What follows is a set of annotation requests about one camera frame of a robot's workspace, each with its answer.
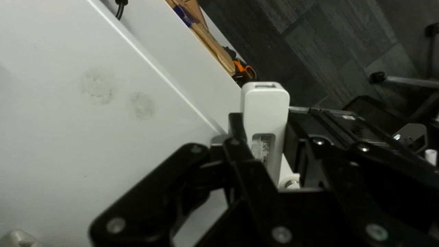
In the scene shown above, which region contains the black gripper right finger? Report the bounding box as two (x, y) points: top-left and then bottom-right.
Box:
(286, 107), (439, 247)

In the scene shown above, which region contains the white plastic object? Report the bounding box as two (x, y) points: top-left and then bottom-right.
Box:
(242, 83), (300, 190)

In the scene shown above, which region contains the office chair base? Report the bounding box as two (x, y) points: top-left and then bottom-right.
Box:
(370, 22), (439, 121)

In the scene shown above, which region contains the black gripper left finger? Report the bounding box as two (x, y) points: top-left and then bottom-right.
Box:
(90, 113), (276, 247)

